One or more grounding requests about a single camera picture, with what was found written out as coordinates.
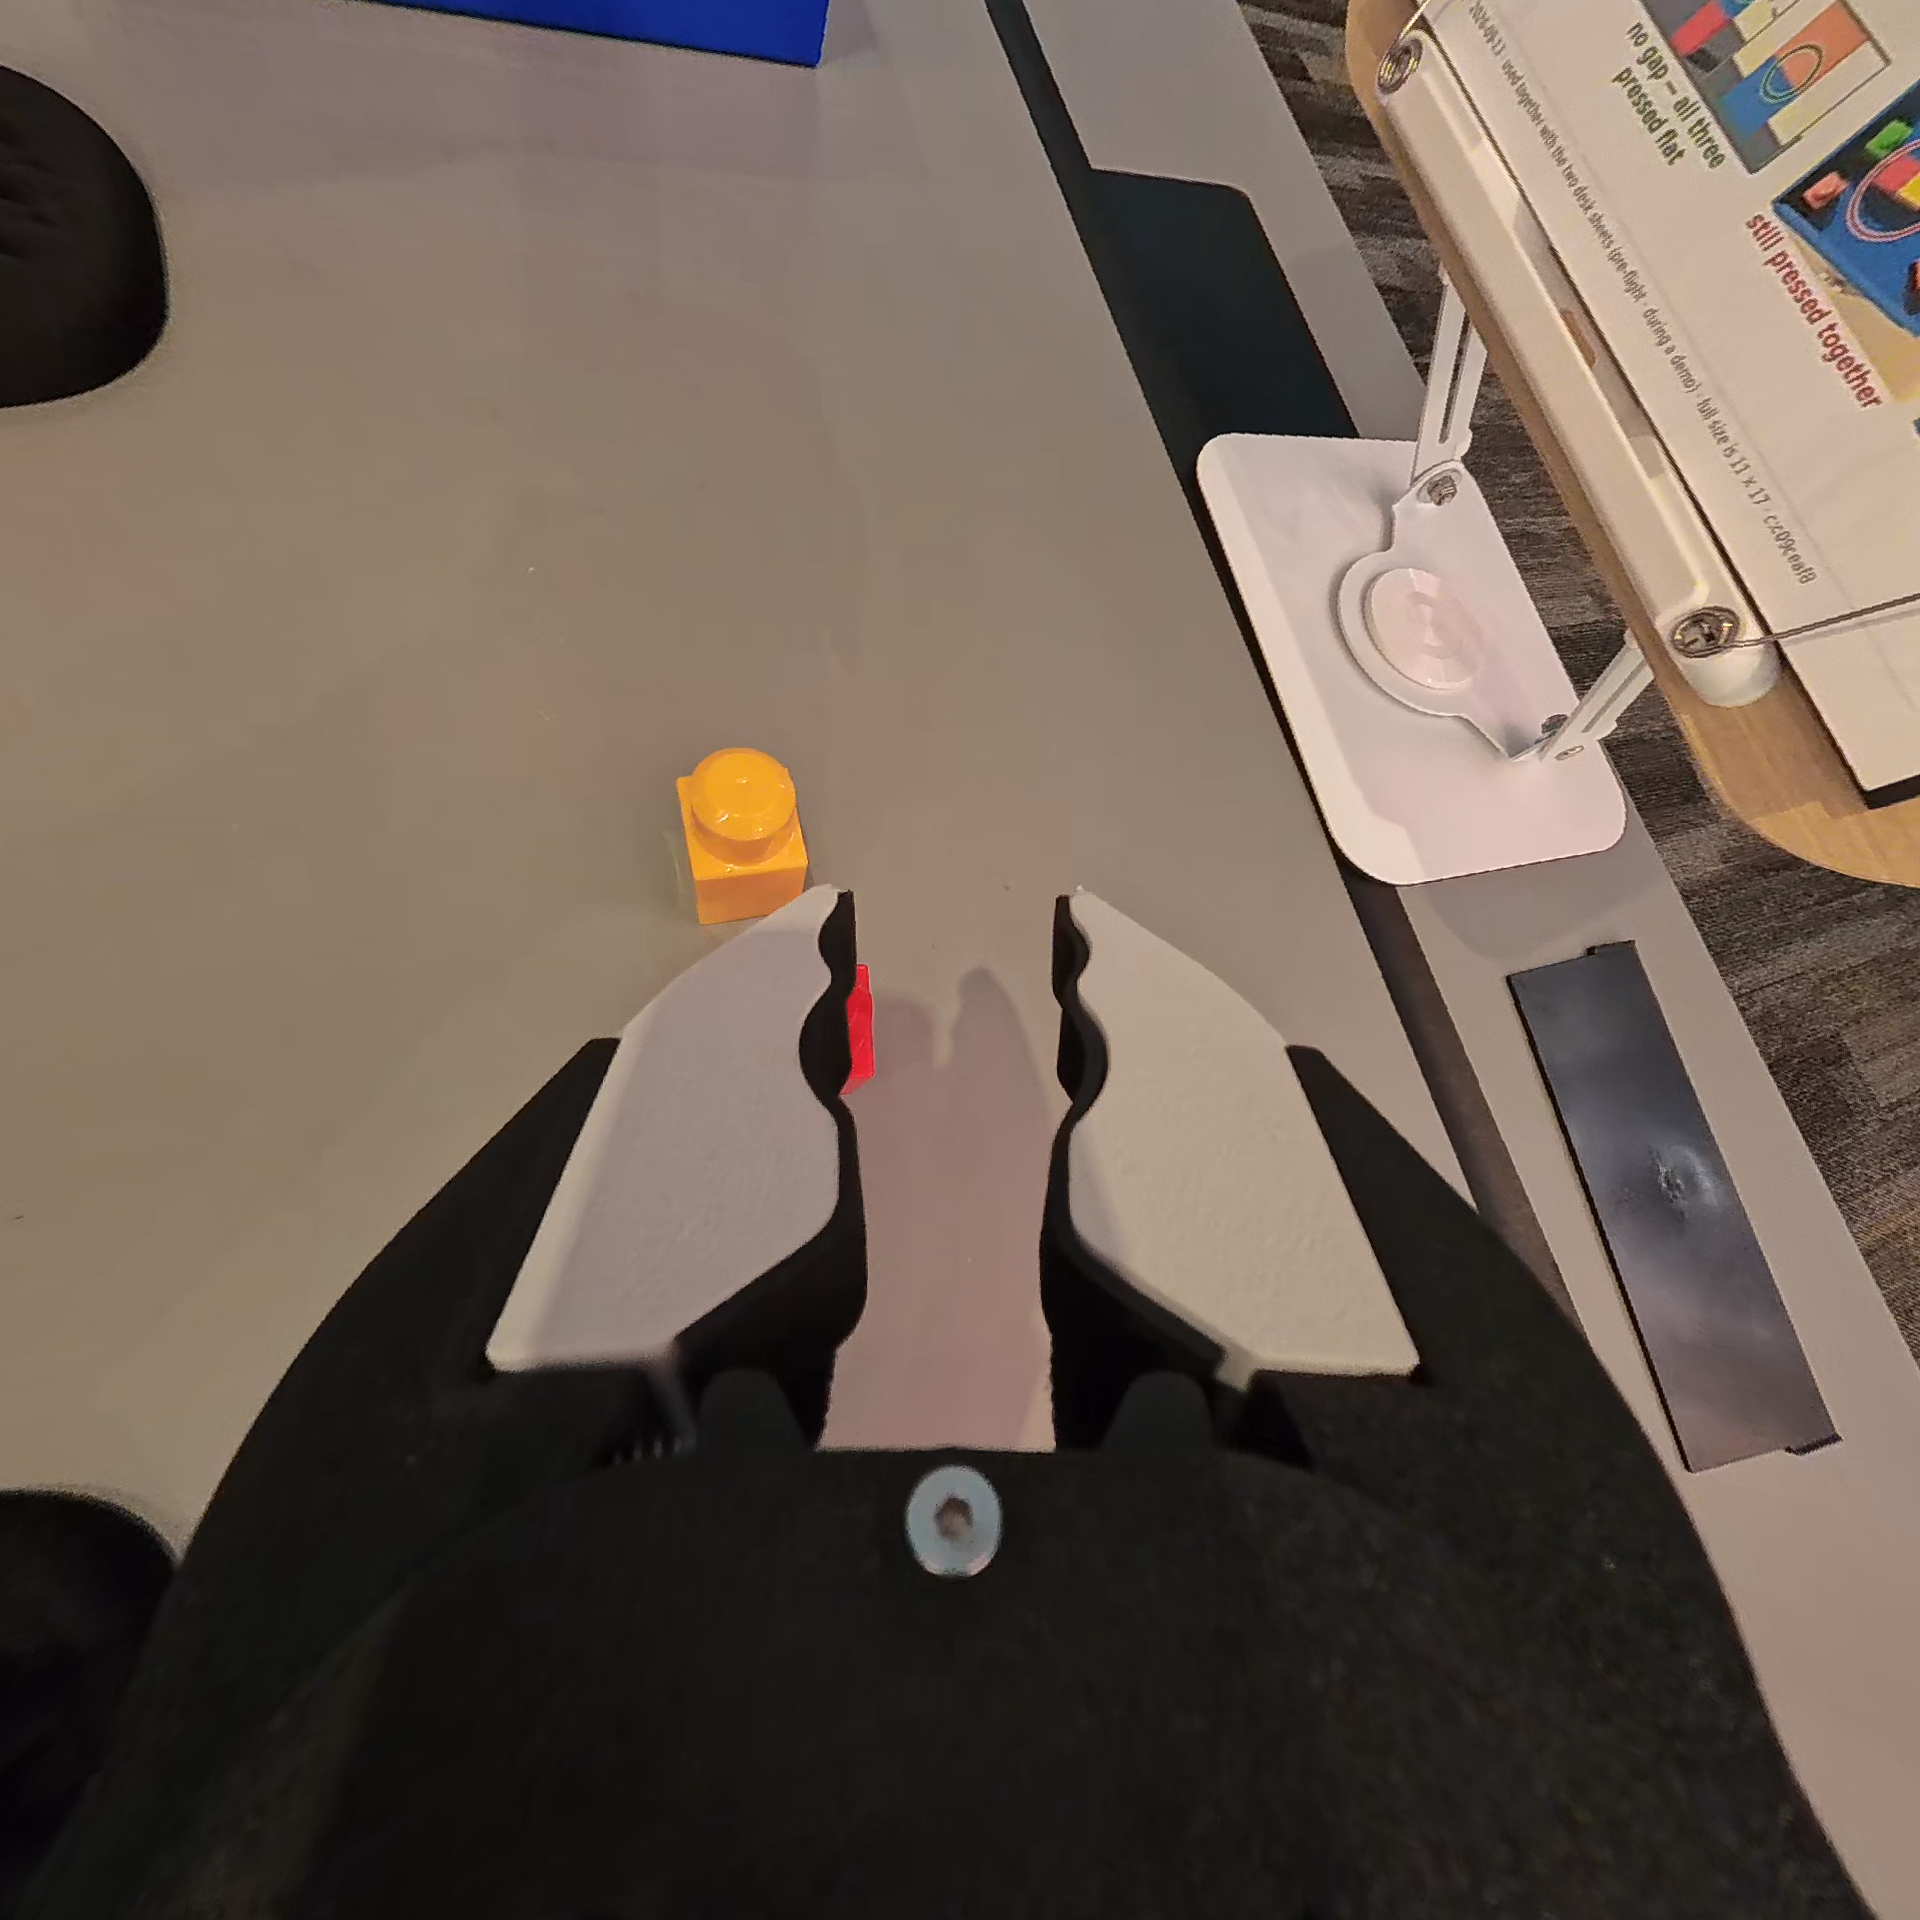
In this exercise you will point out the red mega block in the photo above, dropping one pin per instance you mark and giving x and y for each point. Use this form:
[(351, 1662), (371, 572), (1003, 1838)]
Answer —
[(860, 1027)]

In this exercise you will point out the wooden display board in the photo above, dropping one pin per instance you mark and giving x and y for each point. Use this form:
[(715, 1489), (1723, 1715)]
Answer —
[(1801, 779)]

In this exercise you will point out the orange mega block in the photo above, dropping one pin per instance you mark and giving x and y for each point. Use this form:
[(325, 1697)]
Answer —
[(742, 854)]

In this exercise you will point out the person's black shirt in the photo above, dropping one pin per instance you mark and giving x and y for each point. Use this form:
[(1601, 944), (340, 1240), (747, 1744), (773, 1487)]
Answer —
[(60, 1621)]

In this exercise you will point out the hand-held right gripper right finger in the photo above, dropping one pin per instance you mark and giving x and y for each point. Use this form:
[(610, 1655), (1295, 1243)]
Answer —
[(1245, 1200)]

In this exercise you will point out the blue plastic bin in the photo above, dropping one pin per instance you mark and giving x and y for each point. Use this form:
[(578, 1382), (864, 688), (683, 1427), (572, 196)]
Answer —
[(631, 24)]

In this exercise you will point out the black rectangular pad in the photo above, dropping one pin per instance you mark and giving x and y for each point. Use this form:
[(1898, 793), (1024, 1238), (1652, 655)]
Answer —
[(1665, 1200)]

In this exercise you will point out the printed instruction sheet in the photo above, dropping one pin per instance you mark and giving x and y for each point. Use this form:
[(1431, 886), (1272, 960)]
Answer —
[(1772, 449)]

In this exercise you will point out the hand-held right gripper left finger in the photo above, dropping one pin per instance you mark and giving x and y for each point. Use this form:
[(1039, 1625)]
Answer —
[(662, 1200)]

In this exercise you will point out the black oval pad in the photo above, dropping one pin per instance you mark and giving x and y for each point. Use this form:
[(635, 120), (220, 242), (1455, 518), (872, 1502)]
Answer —
[(66, 240)]

